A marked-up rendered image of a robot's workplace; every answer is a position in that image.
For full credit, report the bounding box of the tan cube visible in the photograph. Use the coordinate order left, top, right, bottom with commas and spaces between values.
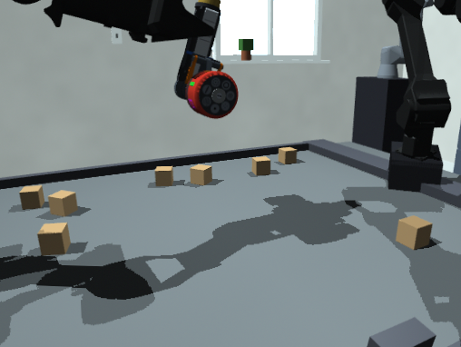
252, 156, 270, 175
48, 191, 78, 216
279, 147, 297, 164
20, 185, 44, 210
190, 164, 212, 185
396, 215, 433, 250
37, 223, 71, 255
155, 166, 173, 186

